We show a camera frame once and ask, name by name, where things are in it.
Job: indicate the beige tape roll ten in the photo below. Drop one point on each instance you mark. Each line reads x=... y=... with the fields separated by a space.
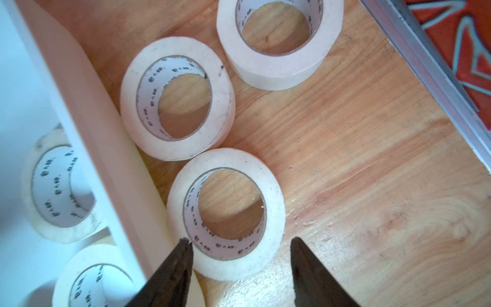
x=149 y=74

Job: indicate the white plastic tray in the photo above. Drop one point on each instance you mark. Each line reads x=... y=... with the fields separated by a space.
x=48 y=80

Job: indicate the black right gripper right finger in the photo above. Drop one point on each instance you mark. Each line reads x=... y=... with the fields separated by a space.
x=314 y=285

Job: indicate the beige tape roll five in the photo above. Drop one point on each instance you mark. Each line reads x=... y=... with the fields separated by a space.
x=216 y=257

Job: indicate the beige tape roll six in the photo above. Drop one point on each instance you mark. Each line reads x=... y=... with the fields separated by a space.
x=57 y=198

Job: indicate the beige tape roll eleven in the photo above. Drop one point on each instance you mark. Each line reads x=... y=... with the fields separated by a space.
x=278 y=72

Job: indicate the beige tape roll twelve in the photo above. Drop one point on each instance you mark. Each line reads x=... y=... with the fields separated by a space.
x=96 y=276

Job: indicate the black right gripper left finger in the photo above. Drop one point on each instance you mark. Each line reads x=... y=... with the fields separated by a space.
x=169 y=285

